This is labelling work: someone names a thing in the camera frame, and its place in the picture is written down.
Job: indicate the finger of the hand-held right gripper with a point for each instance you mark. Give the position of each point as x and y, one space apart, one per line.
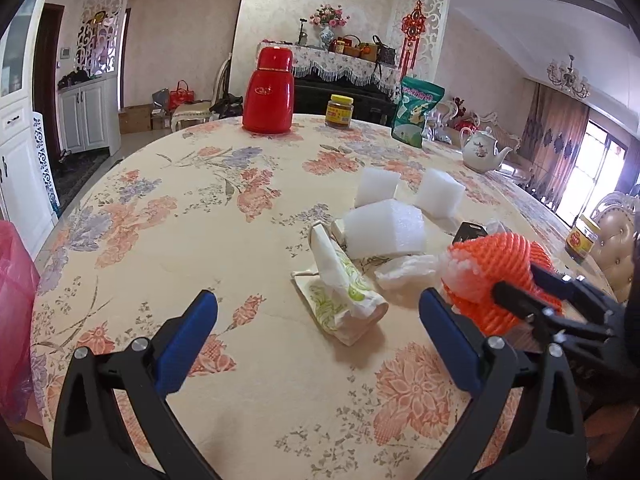
575 285
530 305

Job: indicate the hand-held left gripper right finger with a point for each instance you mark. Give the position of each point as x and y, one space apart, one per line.
447 337

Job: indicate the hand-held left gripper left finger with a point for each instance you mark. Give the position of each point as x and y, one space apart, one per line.
192 332

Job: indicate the orange foam fruit net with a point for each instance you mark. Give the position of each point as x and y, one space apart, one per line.
492 275

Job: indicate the floral paper tissue packet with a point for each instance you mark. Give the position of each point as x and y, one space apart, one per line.
345 287

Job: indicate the large white foam block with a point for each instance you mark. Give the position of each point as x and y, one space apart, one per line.
385 227

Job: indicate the pink plastic bag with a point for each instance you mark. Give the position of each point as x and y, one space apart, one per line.
15 310

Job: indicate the yellow label glass jar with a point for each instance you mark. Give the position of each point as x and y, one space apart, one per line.
582 240

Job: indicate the beige tufted dining chair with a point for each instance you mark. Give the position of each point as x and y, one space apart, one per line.
617 245

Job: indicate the crumpled white plastic wrap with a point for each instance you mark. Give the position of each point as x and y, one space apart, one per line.
405 270

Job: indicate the small black object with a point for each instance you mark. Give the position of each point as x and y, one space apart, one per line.
470 232

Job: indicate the brown patterned curtain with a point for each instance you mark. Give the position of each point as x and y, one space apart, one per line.
552 145

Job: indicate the small cream box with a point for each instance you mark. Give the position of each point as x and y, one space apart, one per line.
339 230

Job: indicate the white floral teapot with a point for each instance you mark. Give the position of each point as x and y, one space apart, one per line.
480 152

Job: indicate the ornate white sofa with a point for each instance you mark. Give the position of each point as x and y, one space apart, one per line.
495 130

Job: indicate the crystal chandelier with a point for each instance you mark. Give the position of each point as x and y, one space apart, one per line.
567 75

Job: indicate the cardboard box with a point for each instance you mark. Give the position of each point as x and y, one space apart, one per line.
134 119

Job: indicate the white lattice panel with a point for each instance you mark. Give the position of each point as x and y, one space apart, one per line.
45 165

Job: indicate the green snack bag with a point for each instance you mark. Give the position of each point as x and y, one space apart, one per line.
415 112

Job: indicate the cream upholstered chair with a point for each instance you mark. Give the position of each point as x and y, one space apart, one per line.
200 105

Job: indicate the red handbag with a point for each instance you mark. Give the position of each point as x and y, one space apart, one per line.
181 96

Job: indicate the low white cabinet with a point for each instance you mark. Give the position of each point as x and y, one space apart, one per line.
87 115

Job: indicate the yellow lid sauce jar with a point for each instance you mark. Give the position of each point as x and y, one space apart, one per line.
340 110

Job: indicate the red thermos jug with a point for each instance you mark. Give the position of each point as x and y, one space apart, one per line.
268 92

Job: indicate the tall white cupboard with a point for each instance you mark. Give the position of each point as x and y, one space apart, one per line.
17 150

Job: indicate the black piano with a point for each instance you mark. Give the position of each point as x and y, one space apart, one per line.
350 97

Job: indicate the brown handbag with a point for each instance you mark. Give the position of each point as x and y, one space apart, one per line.
385 51

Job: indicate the lace piano cover cloth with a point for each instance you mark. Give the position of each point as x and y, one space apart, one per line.
325 62

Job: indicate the wicker basket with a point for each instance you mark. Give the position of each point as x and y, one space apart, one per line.
354 47

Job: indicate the vase of pink flowers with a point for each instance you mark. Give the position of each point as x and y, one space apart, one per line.
328 20

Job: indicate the red knot wall hanging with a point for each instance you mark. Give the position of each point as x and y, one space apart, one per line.
414 30

